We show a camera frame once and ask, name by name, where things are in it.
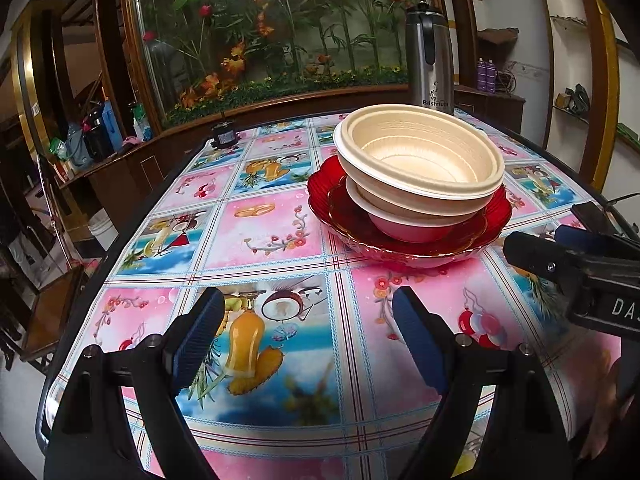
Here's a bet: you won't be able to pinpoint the glass flower display case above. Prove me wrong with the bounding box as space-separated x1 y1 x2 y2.
120 0 446 133

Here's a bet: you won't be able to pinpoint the person's right hand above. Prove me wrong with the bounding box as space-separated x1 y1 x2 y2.
580 350 640 466

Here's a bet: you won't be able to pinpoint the small beige plastic bowl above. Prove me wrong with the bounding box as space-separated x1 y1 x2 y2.
350 107 496 183

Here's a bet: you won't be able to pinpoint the small red glass plate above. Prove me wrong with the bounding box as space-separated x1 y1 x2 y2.
327 187 488 256

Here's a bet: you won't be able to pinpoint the wooden side cabinet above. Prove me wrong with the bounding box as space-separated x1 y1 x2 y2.
452 85 527 133

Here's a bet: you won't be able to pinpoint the stainless steel kettle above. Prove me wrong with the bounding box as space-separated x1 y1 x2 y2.
404 1 457 117

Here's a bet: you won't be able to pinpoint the black jug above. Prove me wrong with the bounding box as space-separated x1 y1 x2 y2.
85 115 113 161

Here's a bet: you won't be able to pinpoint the blue plastic container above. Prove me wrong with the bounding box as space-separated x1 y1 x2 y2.
97 99 123 153

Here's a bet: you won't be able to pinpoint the large red glass plate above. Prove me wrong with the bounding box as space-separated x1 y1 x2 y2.
306 156 513 269

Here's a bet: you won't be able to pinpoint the gold framed glass cabinet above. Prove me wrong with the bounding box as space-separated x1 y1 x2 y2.
12 0 68 161

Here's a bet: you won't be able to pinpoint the tangled cables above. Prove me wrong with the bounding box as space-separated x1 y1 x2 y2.
497 62 518 95

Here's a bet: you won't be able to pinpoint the wooden counter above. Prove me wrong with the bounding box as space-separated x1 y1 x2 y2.
57 132 211 241

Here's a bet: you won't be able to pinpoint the large white paper bowl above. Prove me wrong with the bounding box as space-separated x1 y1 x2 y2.
344 177 493 242

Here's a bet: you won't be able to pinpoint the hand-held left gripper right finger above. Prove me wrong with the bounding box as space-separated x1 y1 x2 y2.
391 286 581 480

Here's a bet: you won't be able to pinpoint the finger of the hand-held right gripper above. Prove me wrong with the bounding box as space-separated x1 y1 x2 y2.
554 204 640 261
502 231 596 286

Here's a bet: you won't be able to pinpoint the white plastic bucket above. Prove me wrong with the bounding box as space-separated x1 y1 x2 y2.
89 210 118 251

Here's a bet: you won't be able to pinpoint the wooden chair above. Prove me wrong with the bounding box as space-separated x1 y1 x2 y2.
20 265 86 361

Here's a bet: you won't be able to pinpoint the large beige plastic bowl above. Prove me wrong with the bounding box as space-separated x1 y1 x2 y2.
333 104 505 213

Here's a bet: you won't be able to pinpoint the green cap bottle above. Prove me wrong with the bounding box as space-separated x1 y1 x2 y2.
129 102 151 141

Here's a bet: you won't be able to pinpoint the colourful printed tablecloth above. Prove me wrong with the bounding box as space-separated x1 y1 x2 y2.
37 107 626 480

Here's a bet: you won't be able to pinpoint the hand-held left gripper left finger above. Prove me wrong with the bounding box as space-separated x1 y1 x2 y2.
44 286 227 480

